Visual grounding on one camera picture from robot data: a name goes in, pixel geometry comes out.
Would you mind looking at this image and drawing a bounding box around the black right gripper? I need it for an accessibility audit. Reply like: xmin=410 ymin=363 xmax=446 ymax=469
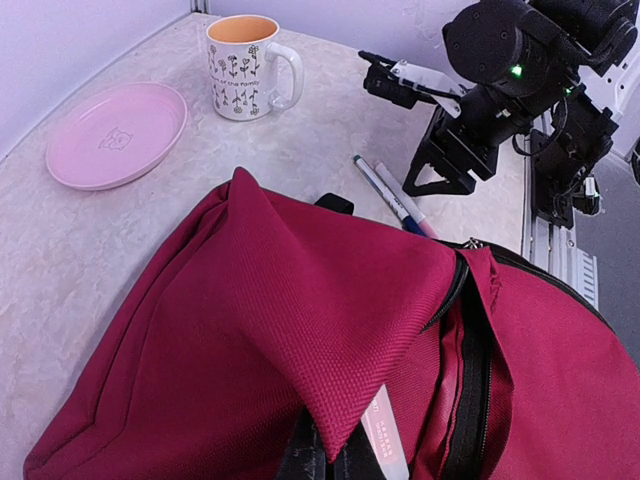
xmin=402 ymin=87 xmax=530 ymax=196

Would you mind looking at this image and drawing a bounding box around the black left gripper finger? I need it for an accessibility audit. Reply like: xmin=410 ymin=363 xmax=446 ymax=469
xmin=275 ymin=414 xmax=327 ymax=480

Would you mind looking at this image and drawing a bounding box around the white pen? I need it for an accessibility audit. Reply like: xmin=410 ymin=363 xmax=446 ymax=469
xmin=375 ymin=162 xmax=439 ymax=239

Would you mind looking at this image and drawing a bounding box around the blue capped marker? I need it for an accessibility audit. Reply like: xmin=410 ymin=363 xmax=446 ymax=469
xmin=353 ymin=155 xmax=426 ymax=237

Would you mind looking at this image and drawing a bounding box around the red student backpack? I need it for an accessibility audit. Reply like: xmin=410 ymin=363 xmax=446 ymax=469
xmin=23 ymin=169 xmax=639 ymax=479

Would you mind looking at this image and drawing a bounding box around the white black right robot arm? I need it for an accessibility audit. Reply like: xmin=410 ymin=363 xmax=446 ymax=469
xmin=403 ymin=1 xmax=639 ymax=229

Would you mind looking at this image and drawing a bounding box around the patterned mug orange inside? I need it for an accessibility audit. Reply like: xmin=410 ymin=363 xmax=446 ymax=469
xmin=206 ymin=15 xmax=305 ymax=122

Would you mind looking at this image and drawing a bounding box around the pink plastic plate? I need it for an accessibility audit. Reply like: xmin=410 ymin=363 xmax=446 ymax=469
xmin=45 ymin=82 xmax=188 ymax=191

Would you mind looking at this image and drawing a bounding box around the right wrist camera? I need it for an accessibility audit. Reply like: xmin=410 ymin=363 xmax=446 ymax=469
xmin=358 ymin=50 xmax=466 ymax=118

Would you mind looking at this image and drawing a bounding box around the aluminium front rail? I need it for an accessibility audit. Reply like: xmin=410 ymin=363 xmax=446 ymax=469
xmin=521 ymin=157 xmax=599 ymax=309

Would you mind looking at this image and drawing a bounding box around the right aluminium corner post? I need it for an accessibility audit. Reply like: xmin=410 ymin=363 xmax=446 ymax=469
xmin=189 ymin=0 xmax=210 ymax=14

